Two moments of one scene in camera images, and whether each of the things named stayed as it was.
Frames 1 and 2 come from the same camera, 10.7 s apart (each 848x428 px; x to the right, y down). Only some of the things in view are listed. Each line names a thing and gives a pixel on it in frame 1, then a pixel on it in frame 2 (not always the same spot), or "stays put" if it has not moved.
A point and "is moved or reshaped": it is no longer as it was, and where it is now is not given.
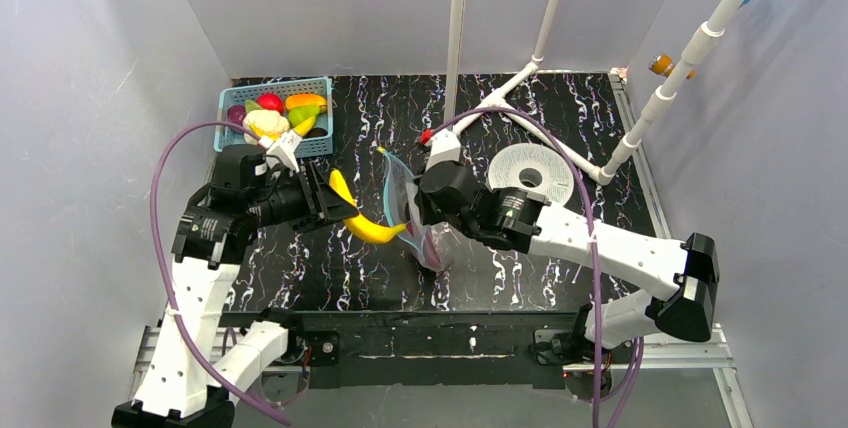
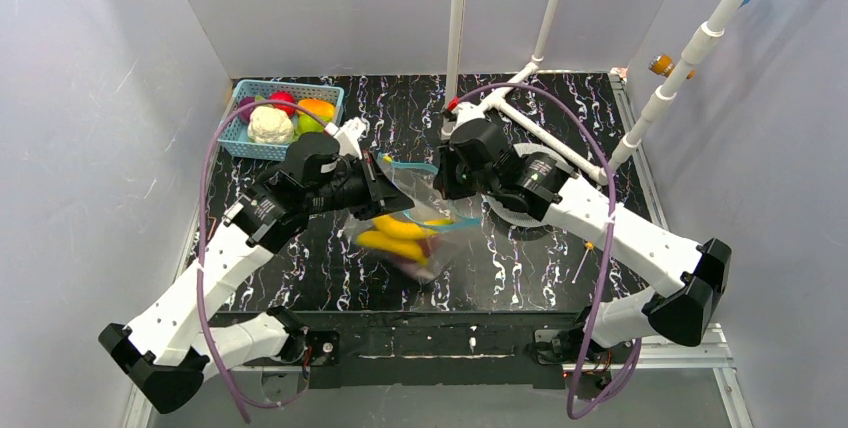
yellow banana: x=369 y=230 is moved or reshaped
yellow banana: x=304 y=127 -> x=395 y=227
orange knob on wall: x=662 y=64 stays put
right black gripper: x=423 y=206 -> x=448 y=172
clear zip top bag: x=436 y=244 is moved or reshaped
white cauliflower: x=266 y=119 stays put
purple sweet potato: x=431 y=249 -> x=419 y=270
